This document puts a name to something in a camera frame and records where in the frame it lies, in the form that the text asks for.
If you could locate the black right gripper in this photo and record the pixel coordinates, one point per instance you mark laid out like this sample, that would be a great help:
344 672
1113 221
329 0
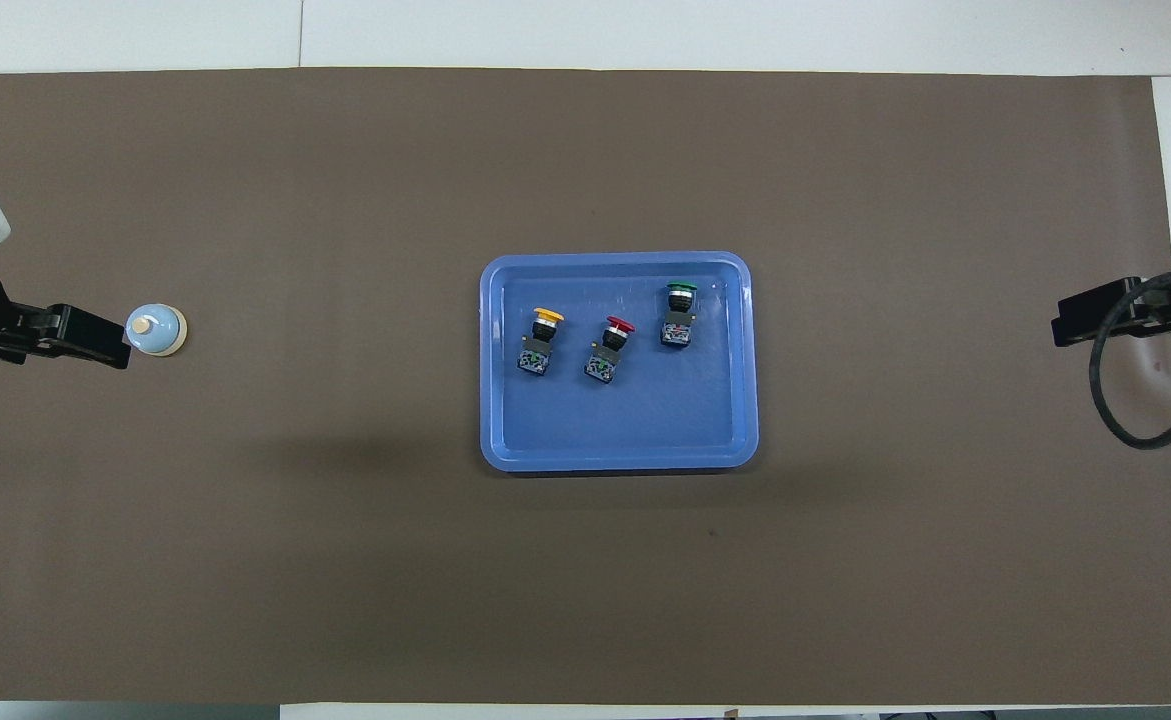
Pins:
1170 310

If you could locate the light blue desk bell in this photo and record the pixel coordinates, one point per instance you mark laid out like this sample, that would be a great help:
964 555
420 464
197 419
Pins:
157 330

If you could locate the green push button switch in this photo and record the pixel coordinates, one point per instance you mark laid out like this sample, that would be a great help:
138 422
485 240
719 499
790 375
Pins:
678 320

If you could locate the yellow push button switch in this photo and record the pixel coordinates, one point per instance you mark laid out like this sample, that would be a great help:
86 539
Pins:
540 340

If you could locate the red push button switch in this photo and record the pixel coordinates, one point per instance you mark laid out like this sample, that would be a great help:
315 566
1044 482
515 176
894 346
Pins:
610 345

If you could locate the blue plastic tray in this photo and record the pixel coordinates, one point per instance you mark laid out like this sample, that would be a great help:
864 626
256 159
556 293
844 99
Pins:
625 420

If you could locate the brown paper table mat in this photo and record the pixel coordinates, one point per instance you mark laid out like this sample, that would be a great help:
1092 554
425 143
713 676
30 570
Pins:
585 580

